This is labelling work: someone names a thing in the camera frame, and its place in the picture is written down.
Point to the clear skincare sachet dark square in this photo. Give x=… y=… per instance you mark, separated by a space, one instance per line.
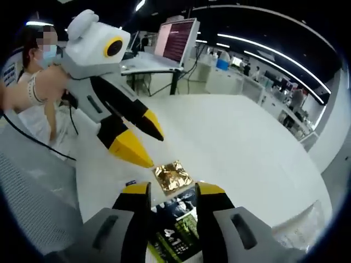
x=131 y=182

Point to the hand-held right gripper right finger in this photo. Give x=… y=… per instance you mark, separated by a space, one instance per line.
x=211 y=224

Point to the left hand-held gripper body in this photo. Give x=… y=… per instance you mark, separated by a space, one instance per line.
x=93 y=43

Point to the clear plastic bag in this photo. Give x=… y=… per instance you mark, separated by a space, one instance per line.
x=301 y=224

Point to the long ceiling light strip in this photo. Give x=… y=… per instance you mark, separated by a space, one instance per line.
x=274 y=52

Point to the gold foil skincare sachet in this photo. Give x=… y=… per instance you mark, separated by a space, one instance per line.
x=172 y=176

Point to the blue bin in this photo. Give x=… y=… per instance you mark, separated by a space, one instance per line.
x=222 y=63

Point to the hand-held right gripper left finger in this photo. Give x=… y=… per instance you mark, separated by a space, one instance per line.
x=137 y=224

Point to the person's grey shirt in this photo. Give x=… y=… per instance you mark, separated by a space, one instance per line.
x=35 y=191

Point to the computer monitor maroon screen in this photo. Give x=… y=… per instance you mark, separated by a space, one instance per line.
x=176 y=41

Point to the white desk black legs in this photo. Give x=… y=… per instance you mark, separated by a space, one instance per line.
x=153 y=68

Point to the green black skincare packet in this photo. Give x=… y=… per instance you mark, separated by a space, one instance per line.
x=175 y=233

